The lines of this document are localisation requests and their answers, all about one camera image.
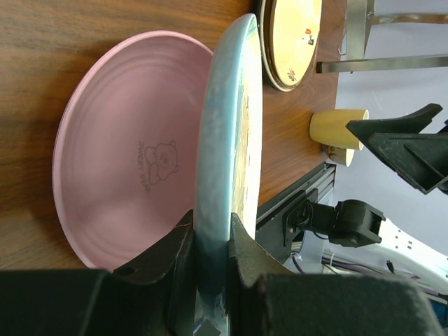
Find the blue cream leaf plate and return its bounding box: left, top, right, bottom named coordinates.
left=193, top=13, right=263, bottom=335

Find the pink plastic plate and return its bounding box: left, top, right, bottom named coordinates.
left=52, top=30, right=213, bottom=270

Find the small cream floral plate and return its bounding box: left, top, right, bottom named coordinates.
left=258, top=1, right=322, bottom=92

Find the aluminium rail frame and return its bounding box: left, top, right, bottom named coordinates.
left=255, top=162, right=336, bottom=263

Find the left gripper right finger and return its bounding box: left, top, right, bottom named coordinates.
left=229, top=213, right=296, bottom=335

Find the cream cup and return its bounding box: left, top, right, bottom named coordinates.
left=309, top=109, right=370, bottom=150
left=323, top=145, right=355, bottom=167

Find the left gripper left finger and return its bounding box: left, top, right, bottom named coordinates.
left=113, top=210, right=195, bottom=335

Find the steel dish rack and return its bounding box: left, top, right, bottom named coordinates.
left=316, top=1, right=447, bottom=74

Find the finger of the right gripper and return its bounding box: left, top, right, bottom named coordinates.
left=346, top=104, right=447, bottom=195

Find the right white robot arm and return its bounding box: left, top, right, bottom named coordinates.
left=286, top=103, right=447, bottom=295

